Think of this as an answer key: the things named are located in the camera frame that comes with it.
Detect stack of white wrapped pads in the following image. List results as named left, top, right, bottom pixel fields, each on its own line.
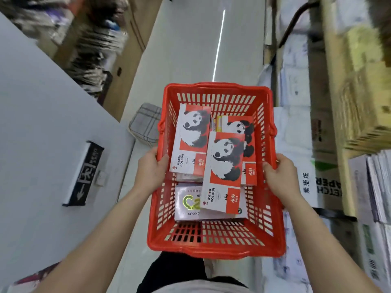
left=348, top=149, right=391, bottom=293

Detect person's left hand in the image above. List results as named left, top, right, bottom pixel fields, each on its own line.
left=133, top=146, right=170, bottom=196

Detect person's black trousers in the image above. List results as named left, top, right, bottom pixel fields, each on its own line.
left=136, top=251, right=248, bottom=293

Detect panda print watercolour box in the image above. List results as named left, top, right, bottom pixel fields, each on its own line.
left=219, top=115, right=258, bottom=186
left=200, top=131, right=246, bottom=215
left=169, top=103, right=212, bottom=177

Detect red plastic shopping basket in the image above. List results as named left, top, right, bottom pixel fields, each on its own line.
left=147, top=82, right=287, bottom=260

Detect white sketch paper carton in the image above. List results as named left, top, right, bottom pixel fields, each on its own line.
left=292, top=151, right=347, bottom=211

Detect person's right forearm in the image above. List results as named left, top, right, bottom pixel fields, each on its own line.
left=284, top=192, right=383, bottom=293

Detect black hose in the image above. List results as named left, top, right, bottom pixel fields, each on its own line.
left=276, top=0, right=320, bottom=60

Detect pale purple colour box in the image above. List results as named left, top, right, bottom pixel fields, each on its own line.
left=174, top=184, right=248, bottom=223

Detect person's right hand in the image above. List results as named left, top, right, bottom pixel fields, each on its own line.
left=262, top=153, right=302, bottom=208

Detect person's left forearm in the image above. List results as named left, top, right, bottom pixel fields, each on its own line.
left=33, top=187, right=146, bottom=293

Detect shelf of hanging stationery packets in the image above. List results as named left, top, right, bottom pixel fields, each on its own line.
left=0, top=0, right=130, bottom=105

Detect grey checked stool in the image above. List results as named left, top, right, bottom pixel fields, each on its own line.
left=128, top=103, right=163, bottom=148

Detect stack of white paper packs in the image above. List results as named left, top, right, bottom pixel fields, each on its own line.
left=257, top=0, right=313, bottom=156

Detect black exit sign with arrow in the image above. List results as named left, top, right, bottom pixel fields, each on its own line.
left=62, top=141, right=105, bottom=207

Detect person's white shirt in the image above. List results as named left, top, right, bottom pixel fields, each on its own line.
left=152, top=276, right=255, bottom=293

